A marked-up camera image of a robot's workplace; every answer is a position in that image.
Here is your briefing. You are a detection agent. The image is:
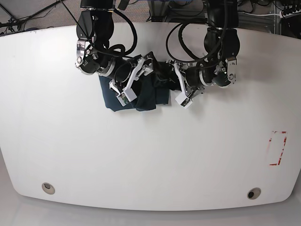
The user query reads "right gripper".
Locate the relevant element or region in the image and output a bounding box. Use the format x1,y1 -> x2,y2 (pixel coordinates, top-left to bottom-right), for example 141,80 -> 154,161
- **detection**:
75,40 -> 154,94

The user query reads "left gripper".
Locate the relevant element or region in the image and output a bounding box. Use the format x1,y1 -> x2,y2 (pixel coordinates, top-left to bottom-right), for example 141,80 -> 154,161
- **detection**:
168,57 -> 237,97

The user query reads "dark teal T-shirt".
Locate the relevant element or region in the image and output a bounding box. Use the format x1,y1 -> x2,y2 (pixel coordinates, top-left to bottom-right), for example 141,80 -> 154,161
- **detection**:
99,51 -> 181,112

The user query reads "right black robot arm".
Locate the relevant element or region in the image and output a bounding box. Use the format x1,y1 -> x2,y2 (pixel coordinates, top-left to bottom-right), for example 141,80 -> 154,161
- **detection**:
75,0 -> 156,97

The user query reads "red tape rectangle marking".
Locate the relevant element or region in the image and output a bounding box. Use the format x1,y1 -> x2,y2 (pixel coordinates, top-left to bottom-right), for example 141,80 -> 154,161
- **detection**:
267,131 -> 288,166

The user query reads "black tripod leg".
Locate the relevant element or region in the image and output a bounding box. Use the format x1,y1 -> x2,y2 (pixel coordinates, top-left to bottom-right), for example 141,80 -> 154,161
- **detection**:
0,0 -> 65,28

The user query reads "white power strip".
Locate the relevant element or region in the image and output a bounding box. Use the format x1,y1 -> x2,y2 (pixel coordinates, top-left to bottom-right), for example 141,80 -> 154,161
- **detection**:
279,5 -> 301,18

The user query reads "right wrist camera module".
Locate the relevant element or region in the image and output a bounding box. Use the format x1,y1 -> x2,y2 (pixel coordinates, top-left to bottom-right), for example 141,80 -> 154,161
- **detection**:
117,89 -> 137,106

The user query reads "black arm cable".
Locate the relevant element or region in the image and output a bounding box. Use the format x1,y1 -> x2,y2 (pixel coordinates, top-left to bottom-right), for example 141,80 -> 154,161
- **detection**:
166,22 -> 207,63

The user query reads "right table cable grommet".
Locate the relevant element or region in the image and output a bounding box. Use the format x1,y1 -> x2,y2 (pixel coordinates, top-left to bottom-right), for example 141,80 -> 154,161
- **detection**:
247,187 -> 261,200

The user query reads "table cable grommet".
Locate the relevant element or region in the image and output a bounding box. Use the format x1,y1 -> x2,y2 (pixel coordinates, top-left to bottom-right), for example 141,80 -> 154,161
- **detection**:
247,187 -> 261,200
42,183 -> 55,195

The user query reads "left table cable grommet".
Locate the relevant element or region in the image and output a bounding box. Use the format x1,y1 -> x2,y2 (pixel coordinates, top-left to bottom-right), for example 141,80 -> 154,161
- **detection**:
42,183 -> 55,195

